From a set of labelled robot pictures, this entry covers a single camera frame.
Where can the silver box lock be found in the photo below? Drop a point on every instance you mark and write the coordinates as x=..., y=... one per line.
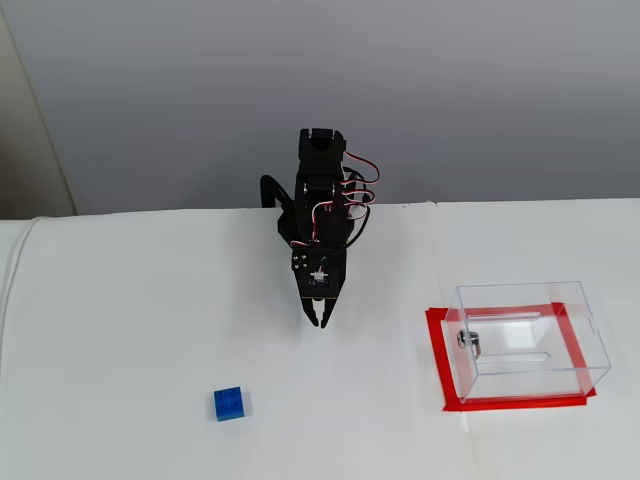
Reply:
x=466, y=339

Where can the red tape square outline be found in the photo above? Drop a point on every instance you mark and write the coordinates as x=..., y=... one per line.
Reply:
x=520, y=403

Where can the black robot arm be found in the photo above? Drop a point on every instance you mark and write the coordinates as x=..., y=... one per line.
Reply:
x=320, y=155

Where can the blue lego brick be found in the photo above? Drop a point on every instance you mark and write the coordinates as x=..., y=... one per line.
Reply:
x=229, y=402

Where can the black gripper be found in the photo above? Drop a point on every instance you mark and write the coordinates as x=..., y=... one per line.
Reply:
x=316, y=307

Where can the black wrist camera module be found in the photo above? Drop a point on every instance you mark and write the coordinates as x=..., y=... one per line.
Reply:
x=320, y=287

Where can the transparent plastic box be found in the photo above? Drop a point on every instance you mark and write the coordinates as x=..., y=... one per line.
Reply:
x=520, y=295

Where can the black table clamp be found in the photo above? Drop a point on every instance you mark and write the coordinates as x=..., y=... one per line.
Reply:
x=272, y=187

